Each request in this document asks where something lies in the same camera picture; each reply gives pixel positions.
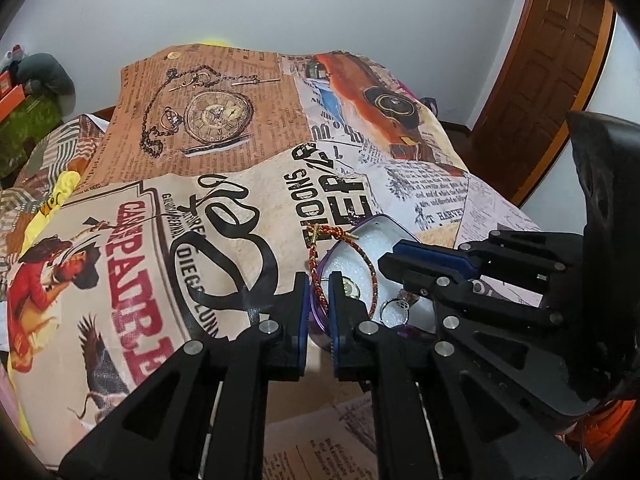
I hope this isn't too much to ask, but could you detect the orange cloth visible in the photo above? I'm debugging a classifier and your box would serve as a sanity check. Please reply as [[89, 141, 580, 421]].
[[564, 394, 637, 467]]

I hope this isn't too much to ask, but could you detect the silver ring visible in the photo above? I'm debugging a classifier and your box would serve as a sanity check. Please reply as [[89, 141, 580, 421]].
[[380, 297, 414, 327]]

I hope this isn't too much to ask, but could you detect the red braided bracelet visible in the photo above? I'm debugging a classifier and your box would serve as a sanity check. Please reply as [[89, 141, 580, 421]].
[[305, 223, 380, 319]]

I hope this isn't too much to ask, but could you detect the patterned quilt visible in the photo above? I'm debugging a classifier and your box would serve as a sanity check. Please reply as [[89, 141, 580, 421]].
[[0, 112, 115, 253]]

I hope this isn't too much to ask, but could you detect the printed newspaper-pattern blanket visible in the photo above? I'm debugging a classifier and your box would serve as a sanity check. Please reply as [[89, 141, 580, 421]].
[[0, 42, 547, 480]]

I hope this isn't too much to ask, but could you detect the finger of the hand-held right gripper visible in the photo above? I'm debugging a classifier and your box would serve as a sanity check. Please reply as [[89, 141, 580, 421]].
[[377, 254, 603, 416], [392, 229, 586, 288]]

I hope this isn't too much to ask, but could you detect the purple heart-shaped tin box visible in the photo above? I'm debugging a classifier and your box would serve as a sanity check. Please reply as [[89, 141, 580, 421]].
[[309, 214, 441, 358]]

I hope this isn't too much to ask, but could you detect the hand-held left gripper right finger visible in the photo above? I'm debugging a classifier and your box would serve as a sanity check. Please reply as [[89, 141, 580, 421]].
[[327, 272, 587, 480]]

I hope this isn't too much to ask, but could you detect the wooden door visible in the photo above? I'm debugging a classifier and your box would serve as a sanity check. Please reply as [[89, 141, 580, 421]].
[[467, 0, 620, 207]]

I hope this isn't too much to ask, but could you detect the yellow cloth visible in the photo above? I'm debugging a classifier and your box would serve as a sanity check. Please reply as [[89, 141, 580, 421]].
[[39, 169, 83, 221]]

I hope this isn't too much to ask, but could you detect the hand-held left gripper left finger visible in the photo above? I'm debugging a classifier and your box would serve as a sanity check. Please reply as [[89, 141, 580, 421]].
[[57, 272, 311, 480]]

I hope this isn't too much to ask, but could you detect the orange box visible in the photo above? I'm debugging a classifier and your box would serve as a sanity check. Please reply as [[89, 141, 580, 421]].
[[0, 71, 30, 122]]

